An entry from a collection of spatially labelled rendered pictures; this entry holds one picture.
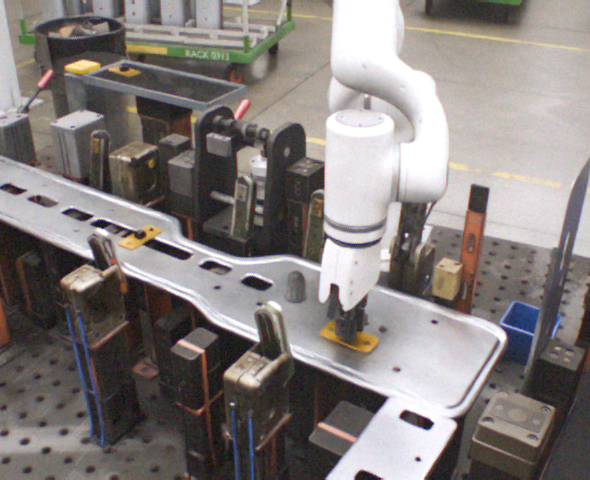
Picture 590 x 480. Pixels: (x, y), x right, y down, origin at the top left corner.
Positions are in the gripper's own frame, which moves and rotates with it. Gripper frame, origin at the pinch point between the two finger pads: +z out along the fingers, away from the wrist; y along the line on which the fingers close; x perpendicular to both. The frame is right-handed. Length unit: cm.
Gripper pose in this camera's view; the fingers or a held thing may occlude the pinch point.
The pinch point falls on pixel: (349, 322)
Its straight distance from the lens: 104.9
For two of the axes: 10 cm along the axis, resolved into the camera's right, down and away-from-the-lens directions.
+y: -5.4, 4.3, -7.2
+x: 8.4, 2.8, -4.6
